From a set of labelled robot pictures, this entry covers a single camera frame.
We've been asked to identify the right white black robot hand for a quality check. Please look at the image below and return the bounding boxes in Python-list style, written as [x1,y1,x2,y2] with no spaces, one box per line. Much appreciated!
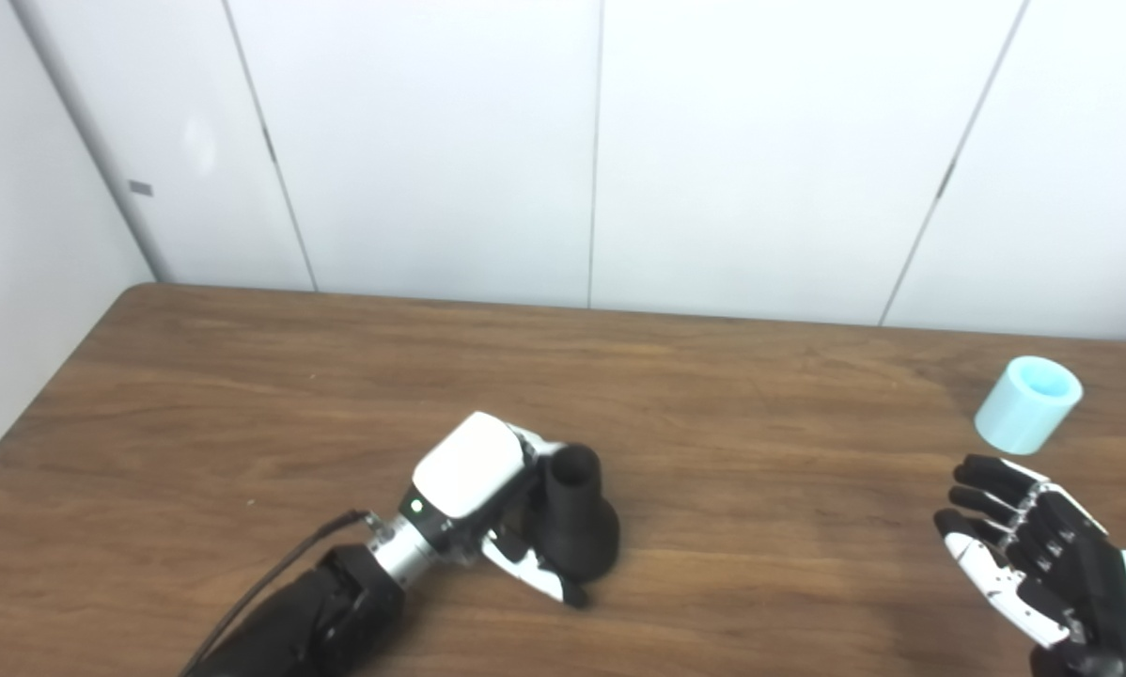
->
[934,454,1126,677]

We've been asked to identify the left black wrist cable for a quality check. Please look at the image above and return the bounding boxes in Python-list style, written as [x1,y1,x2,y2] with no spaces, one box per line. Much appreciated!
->
[180,510,372,677]

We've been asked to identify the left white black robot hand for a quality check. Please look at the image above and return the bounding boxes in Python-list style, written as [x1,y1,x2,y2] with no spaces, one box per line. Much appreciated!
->
[399,411,590,608]

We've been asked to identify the light-blue cylindrical hose piece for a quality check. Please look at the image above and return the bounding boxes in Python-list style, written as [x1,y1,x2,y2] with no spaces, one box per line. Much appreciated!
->
[974,355,1084,456]

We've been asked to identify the black funnel-shaped nozzle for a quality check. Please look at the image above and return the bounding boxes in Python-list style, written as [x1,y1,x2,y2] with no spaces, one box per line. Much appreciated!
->
[542,444,621,582]

